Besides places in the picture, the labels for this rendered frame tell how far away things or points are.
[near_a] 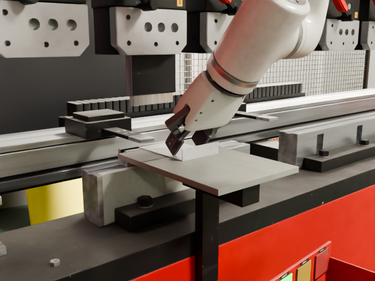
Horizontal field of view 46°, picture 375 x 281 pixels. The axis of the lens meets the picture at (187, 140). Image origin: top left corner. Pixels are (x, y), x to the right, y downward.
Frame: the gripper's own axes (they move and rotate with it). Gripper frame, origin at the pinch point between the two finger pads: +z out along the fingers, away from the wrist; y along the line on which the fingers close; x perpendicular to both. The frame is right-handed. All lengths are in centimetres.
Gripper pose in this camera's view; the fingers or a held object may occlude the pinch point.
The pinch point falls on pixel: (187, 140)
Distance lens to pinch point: 79.9
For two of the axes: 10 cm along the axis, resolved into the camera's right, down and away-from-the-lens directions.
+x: 4.8, 7.6, -4.3
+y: -7.7, 1.4, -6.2
